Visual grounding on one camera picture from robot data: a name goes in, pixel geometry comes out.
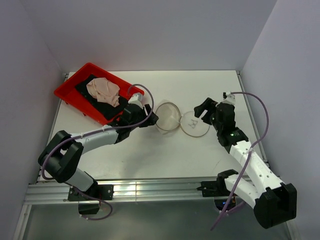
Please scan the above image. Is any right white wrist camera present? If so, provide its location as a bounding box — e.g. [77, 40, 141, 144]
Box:
[222, 91, 236, 106]

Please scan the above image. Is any aluminium mounting rail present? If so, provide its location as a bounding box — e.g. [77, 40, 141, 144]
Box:
[23, 177, 216, 205]

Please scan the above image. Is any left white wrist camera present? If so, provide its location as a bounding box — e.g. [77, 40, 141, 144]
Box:
[128, 92, 144, 106]

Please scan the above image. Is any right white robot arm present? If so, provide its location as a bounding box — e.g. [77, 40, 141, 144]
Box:
[194, 96, 297, 229]

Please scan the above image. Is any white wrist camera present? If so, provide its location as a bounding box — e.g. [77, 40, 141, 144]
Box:
[222, 91, 236, 106]
[128, 92, 144, 106]

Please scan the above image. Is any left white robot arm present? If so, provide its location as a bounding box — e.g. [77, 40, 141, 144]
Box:
[38, 103, 159, 198]

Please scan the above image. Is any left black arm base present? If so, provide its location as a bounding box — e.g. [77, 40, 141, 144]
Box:
[67, 183, 114, 221]

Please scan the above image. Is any white mesh laundry bag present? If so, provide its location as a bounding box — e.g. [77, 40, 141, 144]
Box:
[155, 100, 210, 138]

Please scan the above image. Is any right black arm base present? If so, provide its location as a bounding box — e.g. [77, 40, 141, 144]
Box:
[197, 177, 230, 211]

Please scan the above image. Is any pink beige bra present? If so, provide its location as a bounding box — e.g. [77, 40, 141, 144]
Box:
[86, 77, 120, 108]

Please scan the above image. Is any red plastic tray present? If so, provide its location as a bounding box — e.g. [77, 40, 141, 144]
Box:
[54, 63, 145, 125]

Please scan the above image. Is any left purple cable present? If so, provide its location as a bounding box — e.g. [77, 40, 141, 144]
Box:
[41, 83, 155, 221]

